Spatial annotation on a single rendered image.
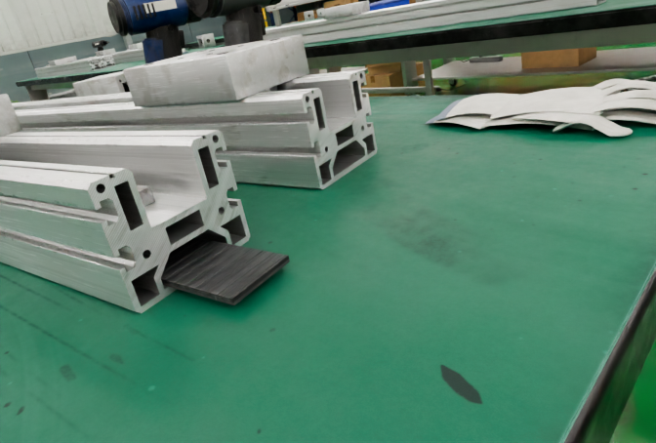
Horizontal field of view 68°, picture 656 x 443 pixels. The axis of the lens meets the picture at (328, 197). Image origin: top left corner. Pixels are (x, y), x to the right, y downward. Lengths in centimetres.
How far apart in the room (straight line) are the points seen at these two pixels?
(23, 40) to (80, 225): 1236
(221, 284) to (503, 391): 17
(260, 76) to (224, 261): 21
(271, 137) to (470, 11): 142
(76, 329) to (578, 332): 27
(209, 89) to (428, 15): 145
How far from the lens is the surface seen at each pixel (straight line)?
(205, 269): 32
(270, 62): 49
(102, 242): 31
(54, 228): 36
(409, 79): 422
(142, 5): 85
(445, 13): 183
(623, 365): 25
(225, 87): 46
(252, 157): 47
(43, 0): 1287
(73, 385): 29
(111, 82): 109
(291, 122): 43
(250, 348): 26
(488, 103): 57
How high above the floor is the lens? 93
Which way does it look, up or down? 21 degrees down
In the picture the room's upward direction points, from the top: 11 degrees counter-clockwise
